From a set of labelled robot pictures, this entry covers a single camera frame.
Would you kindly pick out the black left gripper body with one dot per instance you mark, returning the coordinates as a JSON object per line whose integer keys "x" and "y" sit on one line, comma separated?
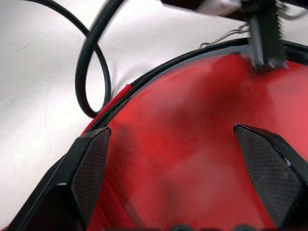
{"x": 262, "y": 4}

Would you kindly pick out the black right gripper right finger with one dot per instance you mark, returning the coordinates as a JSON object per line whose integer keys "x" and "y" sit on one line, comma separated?
{"x": 272, "y": 173}

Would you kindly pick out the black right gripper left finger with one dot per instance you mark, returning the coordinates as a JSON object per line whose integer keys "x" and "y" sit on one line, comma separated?
{"x": 89, "y": 173}

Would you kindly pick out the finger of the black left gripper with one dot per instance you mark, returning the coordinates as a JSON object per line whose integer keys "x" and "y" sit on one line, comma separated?
{"x": 257, "y": 41}
{"x": 274, "y": 36}

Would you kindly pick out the black and red paddle case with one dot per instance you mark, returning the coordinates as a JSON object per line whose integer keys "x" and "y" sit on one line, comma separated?
{"x": 183, "y": 125}

